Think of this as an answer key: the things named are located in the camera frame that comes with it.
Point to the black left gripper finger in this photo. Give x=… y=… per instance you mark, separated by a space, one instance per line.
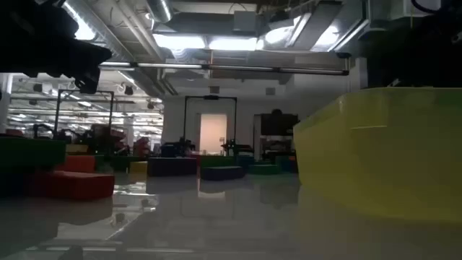
x=95 y=57

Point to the dark green block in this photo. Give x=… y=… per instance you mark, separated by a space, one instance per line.
x=29 y=151

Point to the small yellow block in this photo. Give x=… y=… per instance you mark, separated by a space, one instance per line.
x=138 y=167

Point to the red block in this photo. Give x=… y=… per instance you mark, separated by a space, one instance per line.
x=72 y=186

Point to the purple block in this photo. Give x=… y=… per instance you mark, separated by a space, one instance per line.
x=171 y=167

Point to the dark blue block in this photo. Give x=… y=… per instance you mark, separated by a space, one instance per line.
x=222 y=173

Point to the neighbour station robot arm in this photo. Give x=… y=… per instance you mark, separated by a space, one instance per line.
x=178 y=148
x=238 y=148

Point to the black ceiling spotlight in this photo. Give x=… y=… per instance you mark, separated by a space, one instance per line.
x=151 y=105
x=128 y=90
x=38 y=87

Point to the white ceiling box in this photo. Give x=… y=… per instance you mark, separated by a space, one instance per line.
x=390 y=9

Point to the bright ceiling light panel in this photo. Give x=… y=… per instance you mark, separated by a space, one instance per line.
x=232 y=44
x=178 y=42

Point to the dull yellow box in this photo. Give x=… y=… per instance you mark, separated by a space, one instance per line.
x=76 y=148

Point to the small red machine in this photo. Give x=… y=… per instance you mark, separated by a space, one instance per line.
x=141 y=146

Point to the slanted ceiling light panel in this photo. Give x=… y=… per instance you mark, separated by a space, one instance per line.
x=279 y=36
x=328 y=36

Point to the yellow plastic bin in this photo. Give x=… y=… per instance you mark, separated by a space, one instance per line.
x=379 y=151

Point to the large red studded brick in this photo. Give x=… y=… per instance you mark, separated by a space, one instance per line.
x=77 y=163

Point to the long horizontal light bar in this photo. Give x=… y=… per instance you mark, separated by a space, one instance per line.
x=234 y=68

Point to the grey ceiling box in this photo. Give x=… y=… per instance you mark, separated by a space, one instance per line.
x=244 y=21

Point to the dark shelf unit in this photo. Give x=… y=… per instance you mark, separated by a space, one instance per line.
x=278 y=148

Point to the large spiral air duct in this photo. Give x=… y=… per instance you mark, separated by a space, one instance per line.
x=115 y=47

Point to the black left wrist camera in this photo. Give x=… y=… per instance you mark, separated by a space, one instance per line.
x=87 y=83

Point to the black gantry frame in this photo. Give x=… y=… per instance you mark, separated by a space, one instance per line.
x=86 y=91
x=210 y=97

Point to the silver round air duct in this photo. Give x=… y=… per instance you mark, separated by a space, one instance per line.
x=159 y=9

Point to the square wall vent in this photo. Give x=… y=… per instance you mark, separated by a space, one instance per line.
x=214 y=90
x=270 y=91

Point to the black wall screen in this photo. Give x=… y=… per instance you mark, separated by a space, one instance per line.
x=279 y=124

